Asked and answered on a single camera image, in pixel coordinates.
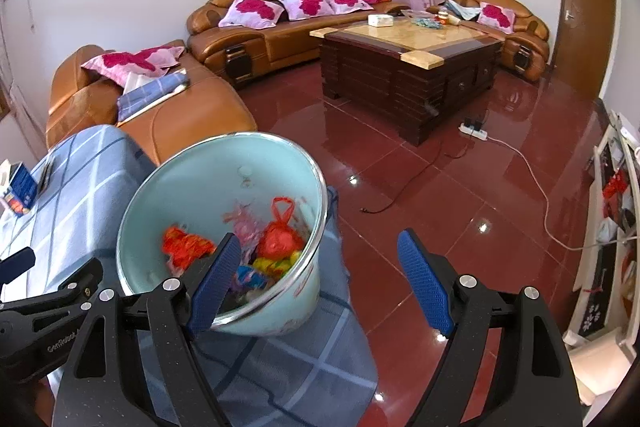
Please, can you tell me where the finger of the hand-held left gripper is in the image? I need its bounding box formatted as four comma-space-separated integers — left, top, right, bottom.
0, 257, 104, 324
0, 247, 37, 290

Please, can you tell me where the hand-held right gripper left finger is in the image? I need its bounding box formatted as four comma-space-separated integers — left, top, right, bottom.
54, 232, 243, 427

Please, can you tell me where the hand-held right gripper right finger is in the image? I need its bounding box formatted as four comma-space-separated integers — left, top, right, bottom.
397, 228, 586, 427

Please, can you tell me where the yellow plastic bag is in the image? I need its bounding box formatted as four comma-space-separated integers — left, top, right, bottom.
250, 254, 293, 278

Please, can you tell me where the pink printed clear bag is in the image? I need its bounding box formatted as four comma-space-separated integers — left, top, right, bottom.
222, 203, 266, 253

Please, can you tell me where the translucent red plastic bag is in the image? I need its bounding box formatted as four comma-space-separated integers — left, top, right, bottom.
257, 197, 307, 260

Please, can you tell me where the teal plastic bin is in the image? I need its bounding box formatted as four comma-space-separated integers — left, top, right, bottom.
116, 132, 335, 339

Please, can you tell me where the blue milk carton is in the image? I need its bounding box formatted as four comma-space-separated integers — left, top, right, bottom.
2, 162, 38, 218

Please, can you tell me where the white milk carton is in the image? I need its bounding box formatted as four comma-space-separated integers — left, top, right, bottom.
0, 159, 13, 208

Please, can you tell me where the clear packet of dark snacks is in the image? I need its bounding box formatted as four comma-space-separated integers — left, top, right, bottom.
39, 157, 56, 198

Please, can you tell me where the pale patterned curtain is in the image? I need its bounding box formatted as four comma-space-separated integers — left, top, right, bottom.
0, 22, 48, 152

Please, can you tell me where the white power strip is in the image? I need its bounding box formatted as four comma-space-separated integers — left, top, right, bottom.
460, 117, 488, 140

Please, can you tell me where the white cabinet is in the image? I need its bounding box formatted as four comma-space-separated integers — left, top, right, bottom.
562, 109, 640, 408

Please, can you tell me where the brown leather chaise sofa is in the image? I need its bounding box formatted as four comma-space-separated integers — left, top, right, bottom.
46, 39, 258, 168

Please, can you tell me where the folded blue plaid cloth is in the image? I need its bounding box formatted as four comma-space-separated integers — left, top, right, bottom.
116, 71, 190, 124

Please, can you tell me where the dark wooden coffee table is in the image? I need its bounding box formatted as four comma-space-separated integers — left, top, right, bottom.
309, 12, 505, 146

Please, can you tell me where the red knot ornament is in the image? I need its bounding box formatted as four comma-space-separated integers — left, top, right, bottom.
602, 172, 628, 212

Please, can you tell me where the white folded cloth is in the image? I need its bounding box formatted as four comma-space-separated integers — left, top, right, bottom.
122, 72, 151, 96

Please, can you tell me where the long brown leather sofa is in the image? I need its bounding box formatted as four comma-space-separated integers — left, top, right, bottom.
186, 0, 396, 90

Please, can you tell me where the pile of colourful packets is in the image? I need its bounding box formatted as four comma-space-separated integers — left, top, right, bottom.
411, 14, 446, 30

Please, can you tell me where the brown leather armchair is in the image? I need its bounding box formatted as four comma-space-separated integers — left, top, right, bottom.
426, 0, 551, 82

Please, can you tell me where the light blue cloth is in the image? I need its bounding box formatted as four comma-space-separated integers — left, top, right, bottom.
444, 0, 481, 25

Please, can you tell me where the brown wooden door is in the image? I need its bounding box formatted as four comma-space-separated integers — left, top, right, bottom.
552, 0, 617, 102

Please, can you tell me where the black cable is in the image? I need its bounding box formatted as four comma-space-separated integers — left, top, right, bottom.
360, 104, 488, 215

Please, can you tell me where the white cable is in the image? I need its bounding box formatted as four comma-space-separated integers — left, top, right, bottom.
485, 134, 621, 253

